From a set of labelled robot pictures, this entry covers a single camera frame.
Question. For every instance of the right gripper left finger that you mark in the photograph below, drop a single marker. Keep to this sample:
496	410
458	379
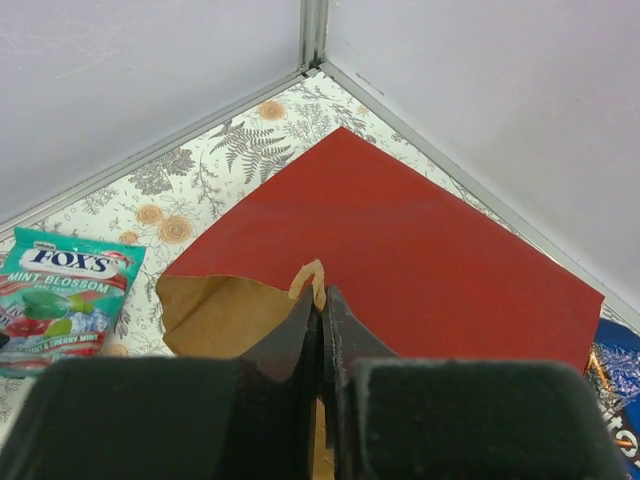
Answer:
248	417

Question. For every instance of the red brown paper bag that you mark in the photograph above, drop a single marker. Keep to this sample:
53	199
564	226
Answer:
425	273

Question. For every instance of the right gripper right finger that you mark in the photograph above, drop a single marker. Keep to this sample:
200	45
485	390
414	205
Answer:
390	417

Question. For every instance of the blue chips bag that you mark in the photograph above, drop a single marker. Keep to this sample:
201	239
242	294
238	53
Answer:
613	371

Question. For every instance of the teal mint Fox's packet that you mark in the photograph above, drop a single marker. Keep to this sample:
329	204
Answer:
59	297

